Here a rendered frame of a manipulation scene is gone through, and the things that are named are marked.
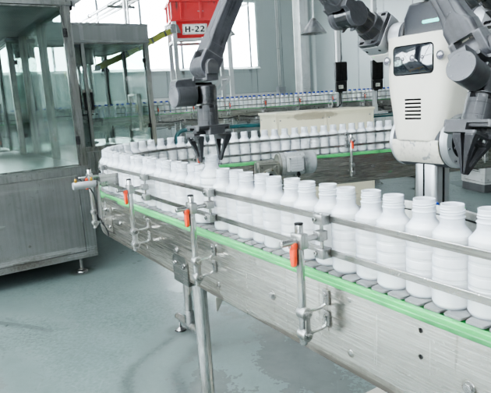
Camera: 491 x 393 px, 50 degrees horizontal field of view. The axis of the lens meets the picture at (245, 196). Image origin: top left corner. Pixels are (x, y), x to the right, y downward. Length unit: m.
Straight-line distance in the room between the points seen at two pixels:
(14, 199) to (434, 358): 3.78
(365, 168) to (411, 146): 1.56
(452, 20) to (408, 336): 0.61
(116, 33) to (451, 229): 5.96
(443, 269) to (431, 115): 0.80
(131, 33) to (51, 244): 3.10
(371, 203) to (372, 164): 2.25
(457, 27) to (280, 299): 0.67
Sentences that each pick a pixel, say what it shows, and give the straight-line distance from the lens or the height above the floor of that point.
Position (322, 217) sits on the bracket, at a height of 1.11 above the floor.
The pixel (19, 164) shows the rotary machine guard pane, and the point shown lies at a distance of 4.37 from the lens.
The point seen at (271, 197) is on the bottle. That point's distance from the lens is 1.20.
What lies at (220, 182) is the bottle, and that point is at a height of 1.13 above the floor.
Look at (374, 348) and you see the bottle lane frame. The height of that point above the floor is 0.89.
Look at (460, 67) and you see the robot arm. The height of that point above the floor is 1.38.
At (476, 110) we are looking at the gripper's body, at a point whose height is 1.30.
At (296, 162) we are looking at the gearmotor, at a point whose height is 0.99.
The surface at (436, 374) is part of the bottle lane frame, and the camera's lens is 0.93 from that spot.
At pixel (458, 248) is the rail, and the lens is 0.85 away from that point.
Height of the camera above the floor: 1.34
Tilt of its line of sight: 10 degrees down
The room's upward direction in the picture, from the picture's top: 4 degrees counter-clockwise
